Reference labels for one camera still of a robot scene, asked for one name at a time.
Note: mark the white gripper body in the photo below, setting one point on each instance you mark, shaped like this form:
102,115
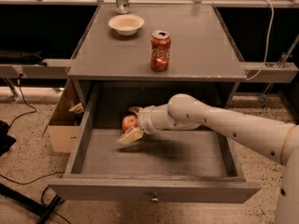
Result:
145,119

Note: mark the red apple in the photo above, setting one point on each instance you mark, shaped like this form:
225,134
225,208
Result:
129,121

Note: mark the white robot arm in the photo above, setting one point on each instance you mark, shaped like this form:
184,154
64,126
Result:
276,140

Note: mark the grey open top drawer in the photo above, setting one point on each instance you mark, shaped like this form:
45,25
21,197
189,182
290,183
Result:
180,166

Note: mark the grey cabinet counter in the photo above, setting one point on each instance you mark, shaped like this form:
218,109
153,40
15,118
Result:
176,43

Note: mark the metal drawer knob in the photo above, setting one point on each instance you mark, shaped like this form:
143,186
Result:
154,198

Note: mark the cardboard box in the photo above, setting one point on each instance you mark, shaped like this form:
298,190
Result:
65,120

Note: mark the red coca-cola can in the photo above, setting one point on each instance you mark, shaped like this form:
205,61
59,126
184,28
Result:
160,50

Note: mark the white bowl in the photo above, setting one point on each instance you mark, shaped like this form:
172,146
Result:
127,24

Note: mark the black stand base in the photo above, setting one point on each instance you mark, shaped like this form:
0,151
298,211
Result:
43,212

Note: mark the black object at left edge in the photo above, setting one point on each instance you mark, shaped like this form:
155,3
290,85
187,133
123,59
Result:
6,141

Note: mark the metal frame rail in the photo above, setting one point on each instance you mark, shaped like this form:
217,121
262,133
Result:
55,69

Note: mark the black bag on rail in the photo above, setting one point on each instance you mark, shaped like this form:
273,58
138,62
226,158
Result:
21,57

